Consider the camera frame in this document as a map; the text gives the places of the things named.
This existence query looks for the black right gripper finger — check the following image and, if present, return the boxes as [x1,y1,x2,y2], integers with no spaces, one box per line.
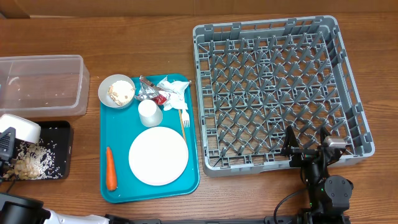
[280,126,299,156]
[320,127,331,146]

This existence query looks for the rice and peanut scraps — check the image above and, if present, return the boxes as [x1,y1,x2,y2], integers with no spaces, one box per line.
[2,142,62,180]

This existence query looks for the orange carrot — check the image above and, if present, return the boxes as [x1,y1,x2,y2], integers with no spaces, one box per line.
[106,146,118,191]

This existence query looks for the grey bowl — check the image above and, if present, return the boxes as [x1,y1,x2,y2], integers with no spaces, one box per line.
[98,74,136,109]

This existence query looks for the white bowl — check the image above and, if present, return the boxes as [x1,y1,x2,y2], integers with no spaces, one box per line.
[1,114,41,143]

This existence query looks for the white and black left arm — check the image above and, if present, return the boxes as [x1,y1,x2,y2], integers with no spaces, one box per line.
[1,127,294,224]

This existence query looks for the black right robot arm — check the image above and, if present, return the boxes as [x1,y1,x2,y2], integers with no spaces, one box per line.
[281,126,354,223]

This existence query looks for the black waste tray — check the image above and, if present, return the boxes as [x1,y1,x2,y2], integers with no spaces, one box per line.
[13,121,73,179]

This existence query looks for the grey plastic dishwasher rack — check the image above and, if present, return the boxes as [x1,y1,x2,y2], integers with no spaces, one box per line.
[193,16,375,177]

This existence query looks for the clear plastic bin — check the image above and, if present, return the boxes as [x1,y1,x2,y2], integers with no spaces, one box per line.
[1,55,90,118]

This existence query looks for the white plastic fork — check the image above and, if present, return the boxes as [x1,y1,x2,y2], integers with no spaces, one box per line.
[182,109,190,128]

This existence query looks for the wooden chopstick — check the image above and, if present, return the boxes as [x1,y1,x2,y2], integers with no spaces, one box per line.
[178,110,187,142]

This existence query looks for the crumpled white napkin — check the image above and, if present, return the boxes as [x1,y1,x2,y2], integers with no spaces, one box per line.
[157,77,190,111]

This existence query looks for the red sauce packet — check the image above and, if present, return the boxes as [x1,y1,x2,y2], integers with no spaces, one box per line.
[152,94,168,105]

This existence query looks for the teal plastic tray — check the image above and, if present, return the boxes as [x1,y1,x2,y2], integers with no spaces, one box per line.
[99,88,200,203]

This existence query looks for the translucent plastic cup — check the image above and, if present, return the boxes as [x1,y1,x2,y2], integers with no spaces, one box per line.
[138,100,163,128]

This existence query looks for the crumpled foil wrapper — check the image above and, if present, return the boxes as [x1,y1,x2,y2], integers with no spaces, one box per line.
[135,75,162,101]

